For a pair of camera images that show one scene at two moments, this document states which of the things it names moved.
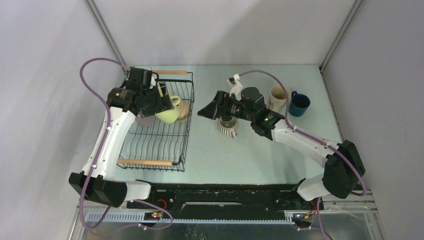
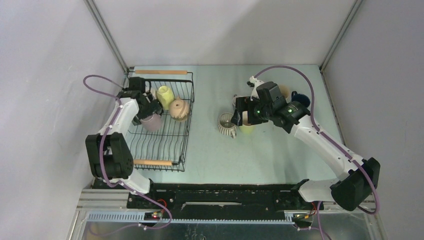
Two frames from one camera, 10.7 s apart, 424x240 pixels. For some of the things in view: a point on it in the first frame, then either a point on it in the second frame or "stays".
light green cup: (170, 116) -> (247, 130)
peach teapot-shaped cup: (183, 108) stays
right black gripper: (212, 111) -> (245, 104)
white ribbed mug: (229, 127) stays
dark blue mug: (298, 104) stays
